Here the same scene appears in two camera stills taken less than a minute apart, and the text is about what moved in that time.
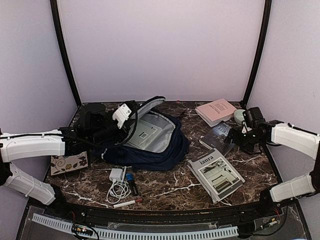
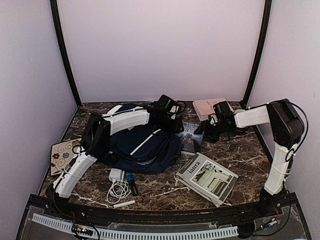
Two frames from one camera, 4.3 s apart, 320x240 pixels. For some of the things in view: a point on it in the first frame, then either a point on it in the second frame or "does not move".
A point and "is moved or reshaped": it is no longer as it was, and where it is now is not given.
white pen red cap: [127, 203] does not move
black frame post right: [261, 52] does not move
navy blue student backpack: [158, 142] is moved or reshaped
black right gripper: [236, 139] to [203, 127]
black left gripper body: [120, 137] to [169, 126]
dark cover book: [216, 138] to [190, 141]
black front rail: [265, 208] does not move
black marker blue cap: [129, 177] does not move
